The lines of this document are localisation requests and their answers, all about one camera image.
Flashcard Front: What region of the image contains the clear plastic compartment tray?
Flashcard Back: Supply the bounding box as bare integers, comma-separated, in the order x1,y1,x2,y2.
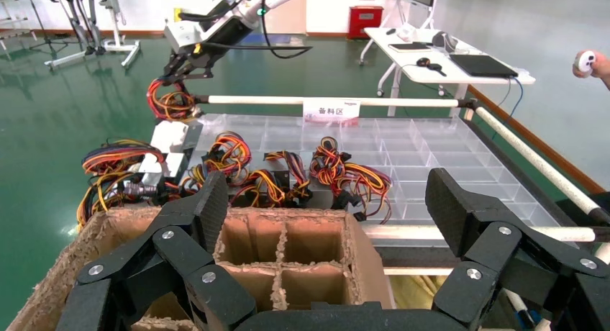
189,112,563,228

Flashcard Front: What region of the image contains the power supply with wire harness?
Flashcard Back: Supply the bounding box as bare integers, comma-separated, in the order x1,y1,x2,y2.
81,137,190,188
183,130,253,189
76,168,160,227
263,150,314,207
227,168,288,209
146,76,204,154
309,136,395,222

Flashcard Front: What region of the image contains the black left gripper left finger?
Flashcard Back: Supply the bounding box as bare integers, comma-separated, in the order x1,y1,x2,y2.
56,170,258,331

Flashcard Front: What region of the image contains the metal shelf rack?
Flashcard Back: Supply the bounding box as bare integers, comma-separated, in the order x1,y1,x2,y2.
0,0,38,61

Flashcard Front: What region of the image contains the red cabinet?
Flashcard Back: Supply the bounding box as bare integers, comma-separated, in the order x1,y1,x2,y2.
347,5,385,40

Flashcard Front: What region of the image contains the black tablet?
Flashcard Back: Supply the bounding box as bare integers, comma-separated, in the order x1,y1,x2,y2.
388,42,433,53

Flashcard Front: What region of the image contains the white pipe rail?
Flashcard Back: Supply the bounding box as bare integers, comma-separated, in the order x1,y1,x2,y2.
207,95,461,109
382,266,455,278
473,104,610,226

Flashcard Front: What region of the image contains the white printed label sign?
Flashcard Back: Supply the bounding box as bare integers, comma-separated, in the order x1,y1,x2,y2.
303,98,362,126

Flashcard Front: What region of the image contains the black tripod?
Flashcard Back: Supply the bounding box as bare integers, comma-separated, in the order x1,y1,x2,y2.
21,0,71,54

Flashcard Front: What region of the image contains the pile of wired power supplies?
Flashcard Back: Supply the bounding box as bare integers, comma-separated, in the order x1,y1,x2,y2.
361,222,598,245

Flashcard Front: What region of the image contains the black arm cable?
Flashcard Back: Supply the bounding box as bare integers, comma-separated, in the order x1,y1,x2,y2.
204,0,314,60

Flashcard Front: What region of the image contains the white wheeled stand frame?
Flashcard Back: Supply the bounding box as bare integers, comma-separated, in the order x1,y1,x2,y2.
44,0,143,71

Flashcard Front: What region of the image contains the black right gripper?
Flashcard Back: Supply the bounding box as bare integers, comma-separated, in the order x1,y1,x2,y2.
160,14,256,85

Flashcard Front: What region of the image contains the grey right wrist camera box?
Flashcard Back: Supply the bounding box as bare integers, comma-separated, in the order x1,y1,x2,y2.
163,19,226,54

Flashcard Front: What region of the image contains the black laptop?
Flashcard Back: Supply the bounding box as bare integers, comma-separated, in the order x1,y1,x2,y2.
448,53,519,79

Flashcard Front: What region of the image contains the white desk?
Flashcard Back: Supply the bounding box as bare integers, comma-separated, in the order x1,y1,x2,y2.
358,26,537,119

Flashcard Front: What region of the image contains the brown cardboard divider box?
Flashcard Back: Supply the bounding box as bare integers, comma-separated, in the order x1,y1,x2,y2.
6,207,397,331

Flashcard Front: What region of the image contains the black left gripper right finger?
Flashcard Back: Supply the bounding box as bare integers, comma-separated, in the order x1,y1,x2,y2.
424,167,610,331

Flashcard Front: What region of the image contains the person's hand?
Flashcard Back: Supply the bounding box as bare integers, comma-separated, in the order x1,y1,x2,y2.
571,50,610,82

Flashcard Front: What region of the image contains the white handheld controller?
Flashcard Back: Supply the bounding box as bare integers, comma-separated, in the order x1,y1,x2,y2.
575,50,597,74

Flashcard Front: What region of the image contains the blue cable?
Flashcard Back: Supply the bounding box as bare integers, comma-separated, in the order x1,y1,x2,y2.
497,76,525,121

